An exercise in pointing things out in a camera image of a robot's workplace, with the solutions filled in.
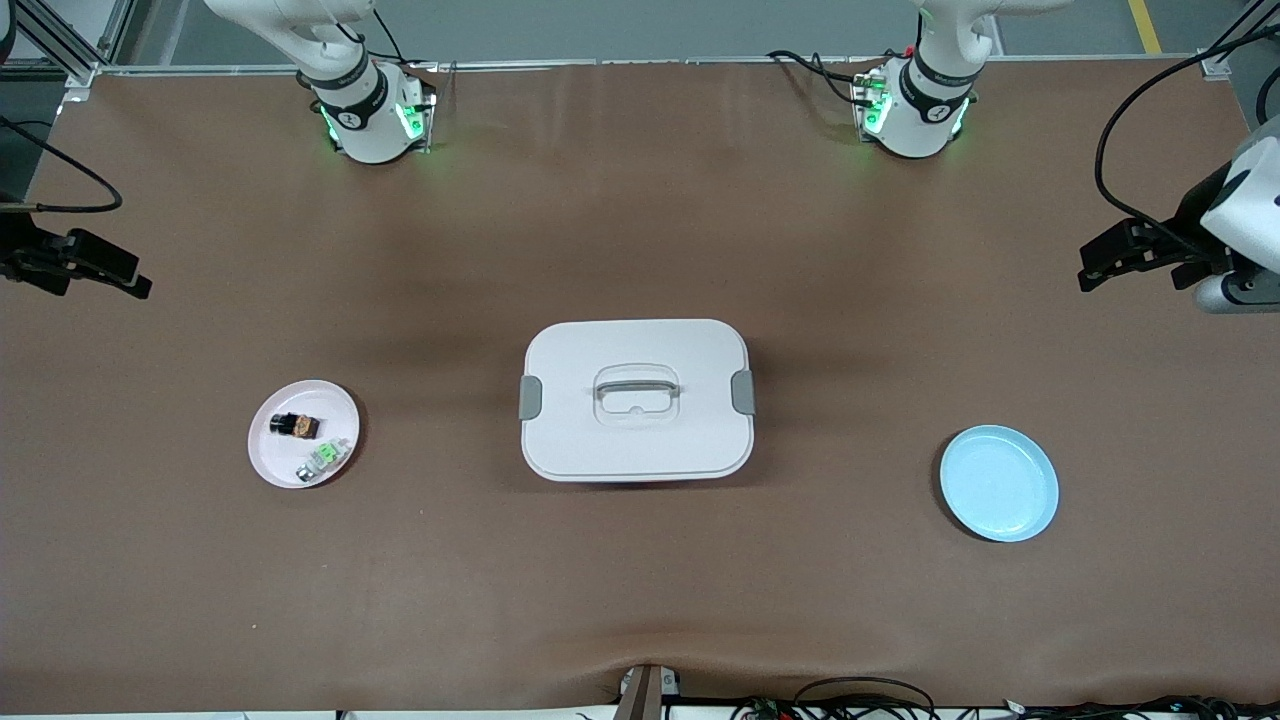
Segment black right base cable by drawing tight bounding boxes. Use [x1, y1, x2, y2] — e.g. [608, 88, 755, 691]
[370, 8, 441, 73]

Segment looped black cable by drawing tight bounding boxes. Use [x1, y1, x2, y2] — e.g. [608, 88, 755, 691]
[793, 677, 937, 720]

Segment metal table edge bracket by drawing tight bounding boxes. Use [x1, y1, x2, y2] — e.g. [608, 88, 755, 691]
[615, 664, 682, 720]

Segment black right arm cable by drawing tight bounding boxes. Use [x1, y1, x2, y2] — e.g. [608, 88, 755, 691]
[0, 115, 124, 214]

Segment aluminium frame profile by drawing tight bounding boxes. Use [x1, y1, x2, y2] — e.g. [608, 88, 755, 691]
[1200, 0, 1280, 81]
[0, 0, 137, 101]

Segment silver table edge rail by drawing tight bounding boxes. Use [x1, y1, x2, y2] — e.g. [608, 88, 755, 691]
[95, 56, 1216, 77]

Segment pink round plate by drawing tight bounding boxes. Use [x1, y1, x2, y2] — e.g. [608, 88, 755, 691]
[247, 379, 362, 490]

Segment green switch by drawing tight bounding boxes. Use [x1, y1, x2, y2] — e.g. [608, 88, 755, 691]
[295, 437, 352, 485]

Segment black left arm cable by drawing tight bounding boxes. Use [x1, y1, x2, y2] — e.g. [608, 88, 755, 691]
[1094, 25, 1280, 256]

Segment brown table mat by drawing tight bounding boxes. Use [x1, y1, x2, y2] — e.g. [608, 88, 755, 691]
[0, 60, 1280, 713]

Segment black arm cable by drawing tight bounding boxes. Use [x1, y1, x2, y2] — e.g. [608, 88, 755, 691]
[1094, 25, 1280, 256]
[0, 115, 124, 214]

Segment black left base cables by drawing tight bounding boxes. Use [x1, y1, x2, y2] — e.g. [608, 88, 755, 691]
[767, 48, 883, 107]

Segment light blue round plate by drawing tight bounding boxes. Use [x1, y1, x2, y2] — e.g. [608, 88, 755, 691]
[939, 425, 1060, 544]

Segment white lidded box grey latches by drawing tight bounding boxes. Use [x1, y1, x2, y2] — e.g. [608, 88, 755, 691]
[518, 319, 758, 484]

